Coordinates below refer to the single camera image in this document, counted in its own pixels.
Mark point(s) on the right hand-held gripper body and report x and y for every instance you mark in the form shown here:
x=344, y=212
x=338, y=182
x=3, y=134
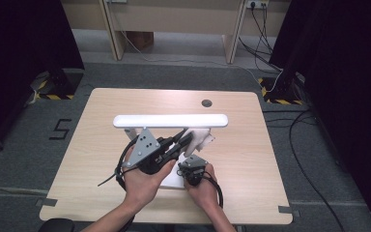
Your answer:
x=193, y=167

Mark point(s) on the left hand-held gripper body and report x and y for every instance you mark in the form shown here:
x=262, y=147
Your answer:
x=145, y=148

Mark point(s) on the beige cloth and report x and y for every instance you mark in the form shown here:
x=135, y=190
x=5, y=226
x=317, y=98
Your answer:
x=199, y=137

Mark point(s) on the white desk lamp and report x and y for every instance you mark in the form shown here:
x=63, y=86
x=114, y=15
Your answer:
x=170, y=121

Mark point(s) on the person's right hand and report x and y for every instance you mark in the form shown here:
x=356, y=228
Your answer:
x=204, y=193

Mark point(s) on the person's left hand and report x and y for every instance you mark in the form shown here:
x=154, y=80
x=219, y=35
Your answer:
x=140, y=187

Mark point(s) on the striped stand base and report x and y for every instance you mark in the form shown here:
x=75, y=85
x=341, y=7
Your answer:
x=280, y=92
x=64, y=85

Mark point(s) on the grey tape strip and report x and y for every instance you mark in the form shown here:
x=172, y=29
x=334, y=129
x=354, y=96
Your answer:
x=288, y=210
x=46, y=202

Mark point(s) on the brown cardboard box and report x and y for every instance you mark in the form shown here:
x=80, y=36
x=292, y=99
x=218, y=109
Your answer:
x=140, y=39

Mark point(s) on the white power strip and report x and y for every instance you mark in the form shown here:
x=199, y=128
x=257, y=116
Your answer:
x=257, y=3

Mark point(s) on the black curtain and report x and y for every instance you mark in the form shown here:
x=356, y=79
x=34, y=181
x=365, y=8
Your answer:
x=344, y=80
x=16, y=48

